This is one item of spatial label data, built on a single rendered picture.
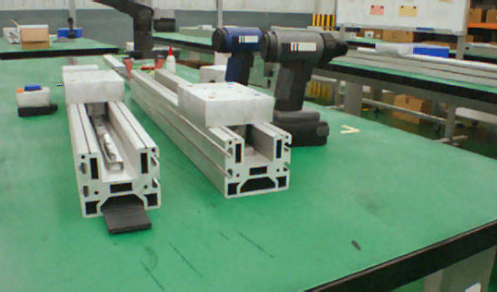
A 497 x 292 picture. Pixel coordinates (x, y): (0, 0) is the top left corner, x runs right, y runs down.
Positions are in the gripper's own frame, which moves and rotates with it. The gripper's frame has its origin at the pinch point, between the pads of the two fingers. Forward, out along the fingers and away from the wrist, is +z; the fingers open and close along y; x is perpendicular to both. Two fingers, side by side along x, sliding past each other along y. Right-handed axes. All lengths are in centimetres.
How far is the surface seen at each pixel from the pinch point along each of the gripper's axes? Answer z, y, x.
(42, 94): -0.6, -29.9, -21.7
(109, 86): -7, -17, -54
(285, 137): -3, 4, -85
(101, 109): -2, -18, -52
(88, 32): 29, 64, 1111
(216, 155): -1, -6, -82
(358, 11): -28, 244, 213
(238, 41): -14.3, 13.4, -44.4
